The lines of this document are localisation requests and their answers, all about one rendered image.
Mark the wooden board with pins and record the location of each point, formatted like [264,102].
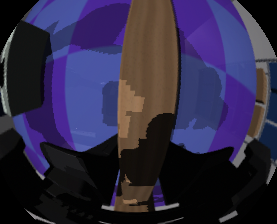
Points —
[147,97]

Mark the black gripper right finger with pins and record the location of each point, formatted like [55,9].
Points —
[181,168]

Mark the brown wooden post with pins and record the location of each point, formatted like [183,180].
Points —
[120,206]

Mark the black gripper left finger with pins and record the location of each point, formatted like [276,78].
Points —
[98,166]

